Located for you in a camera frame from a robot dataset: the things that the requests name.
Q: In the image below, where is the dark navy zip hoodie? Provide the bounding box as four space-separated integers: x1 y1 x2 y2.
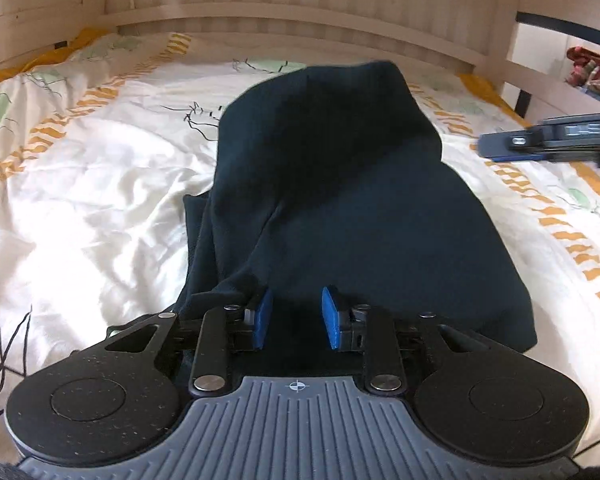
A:
172 60 539 392

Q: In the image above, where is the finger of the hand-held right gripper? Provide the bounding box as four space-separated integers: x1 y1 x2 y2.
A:
477 129 548 162

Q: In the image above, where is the white printed duvet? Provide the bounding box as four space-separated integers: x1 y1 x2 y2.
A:
0 32 600 471

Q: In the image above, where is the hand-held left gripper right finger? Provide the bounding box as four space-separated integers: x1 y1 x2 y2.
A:
321 285 492 394

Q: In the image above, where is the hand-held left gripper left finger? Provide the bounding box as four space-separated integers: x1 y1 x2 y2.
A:
95 287 274 394

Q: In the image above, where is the pile of colourful clothes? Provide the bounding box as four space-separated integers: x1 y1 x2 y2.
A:
565 45 600 97

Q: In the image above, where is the black bed rail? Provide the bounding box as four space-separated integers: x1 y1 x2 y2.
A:
516 10 600 52

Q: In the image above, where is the yellow bedsheet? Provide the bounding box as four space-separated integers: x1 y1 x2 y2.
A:
0 27 600 197

